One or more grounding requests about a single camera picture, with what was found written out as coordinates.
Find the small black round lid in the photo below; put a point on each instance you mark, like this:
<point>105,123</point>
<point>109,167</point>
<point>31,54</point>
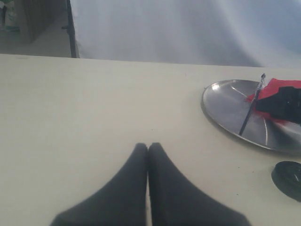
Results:
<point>286,176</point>

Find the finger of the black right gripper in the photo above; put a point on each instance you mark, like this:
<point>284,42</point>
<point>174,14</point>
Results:
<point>284,105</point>

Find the white backdrop cloth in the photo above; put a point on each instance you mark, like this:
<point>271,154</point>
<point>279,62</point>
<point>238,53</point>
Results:
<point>206,32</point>

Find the black backdrop stand pole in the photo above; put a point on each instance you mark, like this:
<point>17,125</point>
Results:
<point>70,30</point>

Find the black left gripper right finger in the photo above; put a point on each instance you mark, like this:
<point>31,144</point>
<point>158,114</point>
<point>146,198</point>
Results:
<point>175,201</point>

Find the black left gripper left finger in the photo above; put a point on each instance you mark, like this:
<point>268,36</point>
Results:
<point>121,202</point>

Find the white sack with green print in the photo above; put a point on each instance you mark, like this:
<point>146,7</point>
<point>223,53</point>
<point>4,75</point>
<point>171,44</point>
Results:
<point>8,16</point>

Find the red and white small flag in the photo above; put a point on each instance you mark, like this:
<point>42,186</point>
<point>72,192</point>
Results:
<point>263,91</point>

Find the round silver metal plate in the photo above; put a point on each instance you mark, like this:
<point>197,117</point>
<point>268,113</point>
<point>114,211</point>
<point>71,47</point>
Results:
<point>225,103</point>

